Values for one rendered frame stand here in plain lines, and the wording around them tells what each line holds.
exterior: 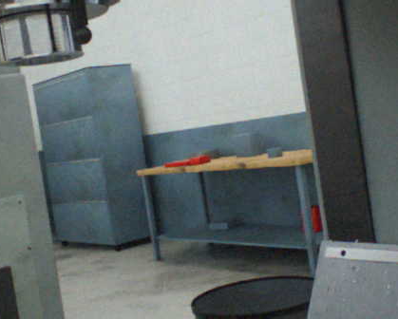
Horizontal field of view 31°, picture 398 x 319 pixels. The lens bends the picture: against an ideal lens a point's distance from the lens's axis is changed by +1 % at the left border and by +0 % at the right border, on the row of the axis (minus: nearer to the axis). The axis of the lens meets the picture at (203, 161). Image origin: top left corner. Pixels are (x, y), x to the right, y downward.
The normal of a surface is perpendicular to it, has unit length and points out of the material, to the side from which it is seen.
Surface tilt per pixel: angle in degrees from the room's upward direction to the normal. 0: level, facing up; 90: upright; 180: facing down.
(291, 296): 87
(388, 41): 90
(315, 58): 90
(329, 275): 64
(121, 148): 90
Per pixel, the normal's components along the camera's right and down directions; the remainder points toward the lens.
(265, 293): -0.14, 0.01
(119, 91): 0.60, -0.05
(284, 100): -0.78, 0.15
